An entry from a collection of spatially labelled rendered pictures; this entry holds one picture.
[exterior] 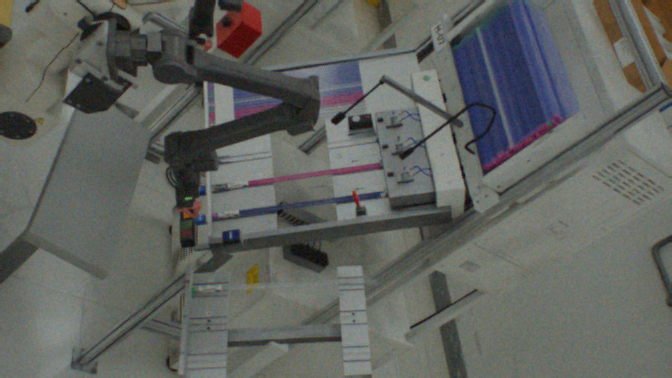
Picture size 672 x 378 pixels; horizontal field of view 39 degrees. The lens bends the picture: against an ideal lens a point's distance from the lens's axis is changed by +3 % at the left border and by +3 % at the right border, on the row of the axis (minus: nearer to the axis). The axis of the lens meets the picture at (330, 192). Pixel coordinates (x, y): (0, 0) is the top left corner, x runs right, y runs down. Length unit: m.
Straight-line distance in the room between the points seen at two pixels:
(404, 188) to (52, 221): 0.97
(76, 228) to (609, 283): 2.39
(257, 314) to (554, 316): 1.67
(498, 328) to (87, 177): 2.34
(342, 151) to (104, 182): 0.72
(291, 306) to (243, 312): 0.16
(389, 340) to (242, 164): 0.85
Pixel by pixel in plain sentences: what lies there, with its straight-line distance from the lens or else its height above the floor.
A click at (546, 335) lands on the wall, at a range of 4.27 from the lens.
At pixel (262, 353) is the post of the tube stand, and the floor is 0.76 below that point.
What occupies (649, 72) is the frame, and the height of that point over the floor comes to 1.88.
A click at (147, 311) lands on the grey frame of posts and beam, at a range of 2.91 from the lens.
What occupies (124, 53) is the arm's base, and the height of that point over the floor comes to 1.21.
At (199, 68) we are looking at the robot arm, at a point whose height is 1.27.
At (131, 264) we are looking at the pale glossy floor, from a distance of 3.50.
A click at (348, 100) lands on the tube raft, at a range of 2.97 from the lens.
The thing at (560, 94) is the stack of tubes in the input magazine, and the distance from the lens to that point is 2.62.
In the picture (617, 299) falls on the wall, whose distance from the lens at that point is 4.12.
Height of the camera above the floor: 2.47
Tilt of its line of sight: 33 degrees down
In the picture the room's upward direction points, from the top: 52 degrees clockwise
